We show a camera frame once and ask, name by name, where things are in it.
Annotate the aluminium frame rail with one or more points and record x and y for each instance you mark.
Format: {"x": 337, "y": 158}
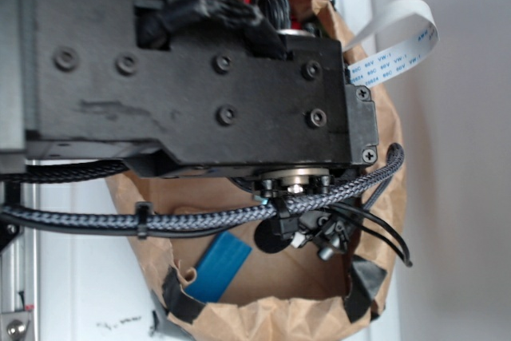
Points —
{"x": 19, "y": 282}

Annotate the blue rectangular block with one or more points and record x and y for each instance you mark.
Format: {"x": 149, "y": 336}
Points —
{"x": 218, "y": 267}

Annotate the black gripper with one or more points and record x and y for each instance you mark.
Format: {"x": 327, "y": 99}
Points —
{"x": 324, "y": 228}

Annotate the brown paper bag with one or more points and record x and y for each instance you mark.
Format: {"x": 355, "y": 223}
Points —
{"x": 290, "y": 295}

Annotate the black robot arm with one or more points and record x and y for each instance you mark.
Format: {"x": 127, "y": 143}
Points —
{"x": 179, "y": 88}

